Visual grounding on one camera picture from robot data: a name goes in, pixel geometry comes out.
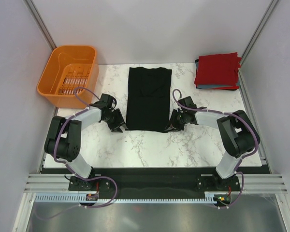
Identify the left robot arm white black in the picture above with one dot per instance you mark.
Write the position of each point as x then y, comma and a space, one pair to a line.
63, 140

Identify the white slotted cable duct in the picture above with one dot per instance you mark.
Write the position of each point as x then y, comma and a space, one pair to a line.
86, 198

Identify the folded red t shirt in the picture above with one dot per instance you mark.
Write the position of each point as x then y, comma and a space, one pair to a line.
217, 71

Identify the right aluminium frame post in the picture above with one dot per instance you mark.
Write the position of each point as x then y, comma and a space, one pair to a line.
259, 29

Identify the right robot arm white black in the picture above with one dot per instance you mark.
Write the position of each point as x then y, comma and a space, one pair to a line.
237, 133

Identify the aluminium frame post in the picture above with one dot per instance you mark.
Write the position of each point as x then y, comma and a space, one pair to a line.
40, 23
259, 29

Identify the folded grey blue t shirt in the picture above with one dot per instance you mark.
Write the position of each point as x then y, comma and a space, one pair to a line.
215, 87

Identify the orange plastic basket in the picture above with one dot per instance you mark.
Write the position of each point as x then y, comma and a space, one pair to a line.
70, 71

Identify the left aluminium frame post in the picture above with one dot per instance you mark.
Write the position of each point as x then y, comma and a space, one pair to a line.
40, 23

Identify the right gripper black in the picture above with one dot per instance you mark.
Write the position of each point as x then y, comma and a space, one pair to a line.
174, 126

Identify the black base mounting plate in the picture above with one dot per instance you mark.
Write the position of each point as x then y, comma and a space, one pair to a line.
156, 183

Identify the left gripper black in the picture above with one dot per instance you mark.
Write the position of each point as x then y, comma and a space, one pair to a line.
120, 119

